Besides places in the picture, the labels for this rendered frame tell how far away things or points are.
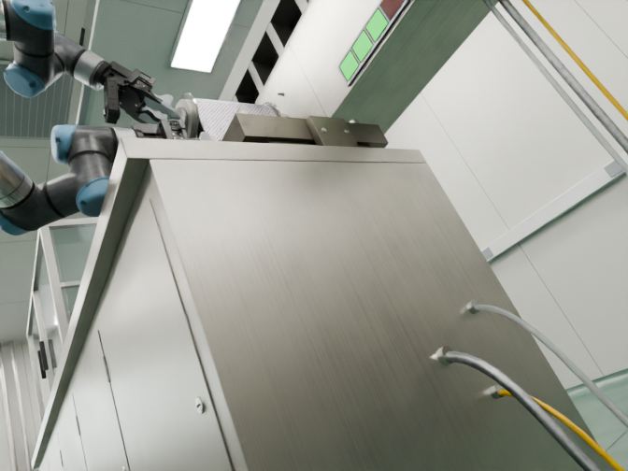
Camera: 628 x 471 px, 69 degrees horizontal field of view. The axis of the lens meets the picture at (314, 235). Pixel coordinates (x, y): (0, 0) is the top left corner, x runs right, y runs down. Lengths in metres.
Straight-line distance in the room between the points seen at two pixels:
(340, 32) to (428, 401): 0.92
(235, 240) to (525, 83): 3.11
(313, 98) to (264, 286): 0.79
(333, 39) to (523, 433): 0.99
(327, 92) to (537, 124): 2.40
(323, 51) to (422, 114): 2.80
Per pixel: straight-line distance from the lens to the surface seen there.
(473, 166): 3.75
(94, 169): 0.97
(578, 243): 3.42
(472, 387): 0.81
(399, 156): 1.03
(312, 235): 0.74
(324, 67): 1.31
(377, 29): 1.18
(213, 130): 1.19
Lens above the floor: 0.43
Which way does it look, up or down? 22 degrees up
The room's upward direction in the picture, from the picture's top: 24 degrees counter-clockwise
